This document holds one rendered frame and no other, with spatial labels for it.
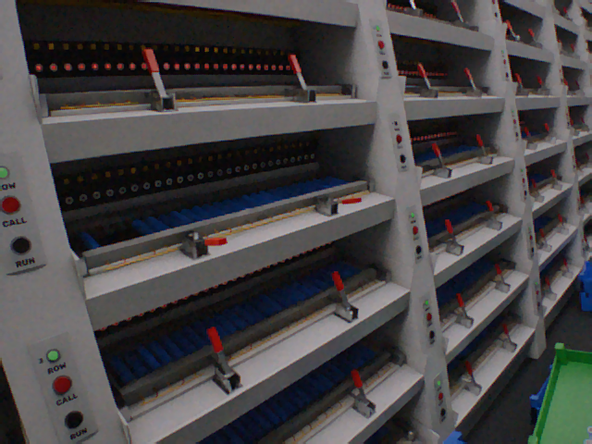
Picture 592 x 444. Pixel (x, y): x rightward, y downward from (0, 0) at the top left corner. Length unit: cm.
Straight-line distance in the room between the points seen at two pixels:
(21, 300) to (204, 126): 31
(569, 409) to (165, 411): 102
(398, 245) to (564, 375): 68
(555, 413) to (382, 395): 55
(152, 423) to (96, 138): 37
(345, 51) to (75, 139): 59
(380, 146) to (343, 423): 55
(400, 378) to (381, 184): 42
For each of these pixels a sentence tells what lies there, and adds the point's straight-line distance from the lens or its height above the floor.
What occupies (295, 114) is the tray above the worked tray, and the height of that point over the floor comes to 90.
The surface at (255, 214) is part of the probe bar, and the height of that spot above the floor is 75.
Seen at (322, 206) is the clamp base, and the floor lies 73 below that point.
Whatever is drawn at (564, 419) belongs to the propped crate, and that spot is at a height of 6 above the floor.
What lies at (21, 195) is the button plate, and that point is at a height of 84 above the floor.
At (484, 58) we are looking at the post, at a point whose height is 105.
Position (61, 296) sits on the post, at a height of 72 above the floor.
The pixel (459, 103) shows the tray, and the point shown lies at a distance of 118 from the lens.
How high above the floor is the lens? 80
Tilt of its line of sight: 7 degrees down
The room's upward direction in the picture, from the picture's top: 12 degrees counter-clockwise
